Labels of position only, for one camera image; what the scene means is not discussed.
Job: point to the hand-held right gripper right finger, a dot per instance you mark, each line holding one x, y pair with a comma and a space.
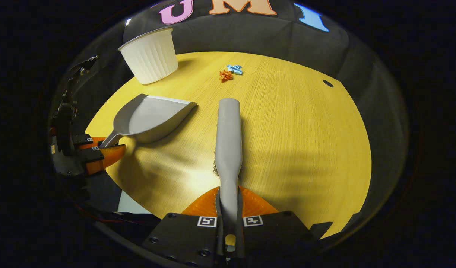
272, 234

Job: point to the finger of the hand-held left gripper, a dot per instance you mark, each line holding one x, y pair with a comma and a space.
82, 140
90, 154

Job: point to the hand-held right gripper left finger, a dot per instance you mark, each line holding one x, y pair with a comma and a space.
183, 238

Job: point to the grey plastic dustpan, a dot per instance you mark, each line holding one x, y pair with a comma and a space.
149, 117

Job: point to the white ribbed garbage bin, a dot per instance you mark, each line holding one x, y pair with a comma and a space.
151, 59

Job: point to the grey small broom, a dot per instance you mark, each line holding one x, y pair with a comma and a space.
228, 137

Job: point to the orange paper scrap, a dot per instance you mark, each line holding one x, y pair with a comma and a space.
225, 75

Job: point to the blue paper scrap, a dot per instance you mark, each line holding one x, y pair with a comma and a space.
235, 69

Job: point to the wooden desktop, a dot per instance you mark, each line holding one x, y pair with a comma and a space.
295, 141

